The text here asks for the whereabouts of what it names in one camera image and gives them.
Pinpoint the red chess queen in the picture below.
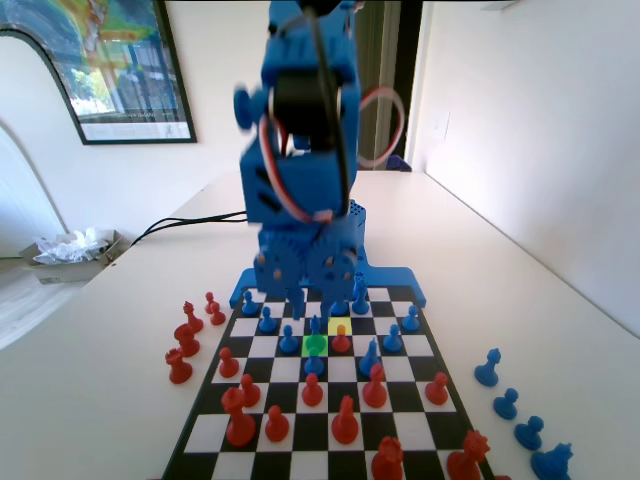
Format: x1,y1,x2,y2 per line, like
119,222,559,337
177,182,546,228
183,300,205,335

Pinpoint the red chess bishop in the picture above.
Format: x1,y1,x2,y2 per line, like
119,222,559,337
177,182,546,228
173,323,201,359
362,363,389,409

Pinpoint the blue plastic peg piece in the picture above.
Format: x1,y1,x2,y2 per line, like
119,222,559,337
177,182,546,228
530,442,576,480

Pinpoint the black white chessboard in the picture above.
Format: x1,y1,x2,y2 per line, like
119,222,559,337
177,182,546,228
159,285,497,480

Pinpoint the dark door panel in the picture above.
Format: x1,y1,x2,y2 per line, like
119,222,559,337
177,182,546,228
357,0,424,161

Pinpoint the crumpled clear plastic wrap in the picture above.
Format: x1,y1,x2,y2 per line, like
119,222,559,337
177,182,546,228
32,227,114,266

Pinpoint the cardboard box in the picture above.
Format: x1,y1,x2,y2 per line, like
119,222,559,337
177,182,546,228
19,229,126,286

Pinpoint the black framed map poster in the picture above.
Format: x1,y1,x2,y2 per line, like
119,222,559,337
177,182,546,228
0,0,198,146

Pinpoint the white curved chair back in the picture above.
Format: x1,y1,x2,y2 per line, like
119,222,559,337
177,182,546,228
0,27,71,261

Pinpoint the white red servo wire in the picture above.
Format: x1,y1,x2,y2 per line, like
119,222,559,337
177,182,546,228
357,88,407,167
260,113,335,225

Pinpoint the black camera cable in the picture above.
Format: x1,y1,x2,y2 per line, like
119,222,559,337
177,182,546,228
305,4,354,219

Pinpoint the black power cable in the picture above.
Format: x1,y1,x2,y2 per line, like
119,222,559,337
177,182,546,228
149,215,250,236
134,212,250,247

